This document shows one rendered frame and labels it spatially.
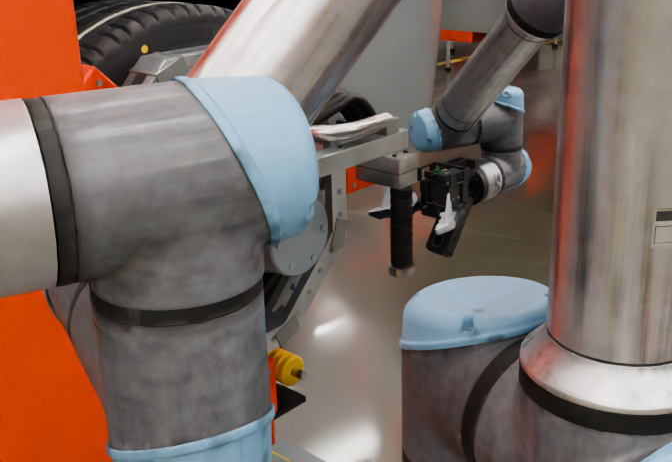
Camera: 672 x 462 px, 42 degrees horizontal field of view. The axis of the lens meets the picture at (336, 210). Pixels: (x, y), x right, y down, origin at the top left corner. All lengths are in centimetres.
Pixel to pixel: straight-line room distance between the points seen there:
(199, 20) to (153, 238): 111
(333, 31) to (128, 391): 23
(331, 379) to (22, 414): 179
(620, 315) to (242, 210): 24
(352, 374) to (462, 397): 205
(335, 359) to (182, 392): 237
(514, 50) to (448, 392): 79
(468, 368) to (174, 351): 30
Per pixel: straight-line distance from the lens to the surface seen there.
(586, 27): 47
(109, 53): 134
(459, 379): 62
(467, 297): 65
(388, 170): 137
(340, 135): 130
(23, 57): 83
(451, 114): 146
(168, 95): 35
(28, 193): 33
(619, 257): 49
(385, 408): 250
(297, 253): 133
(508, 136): 159
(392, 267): 143
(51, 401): 93
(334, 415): 247
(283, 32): 49
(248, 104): 36
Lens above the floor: 132
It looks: 19 degrees down
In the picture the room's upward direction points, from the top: 2 degrees counter-clockwise
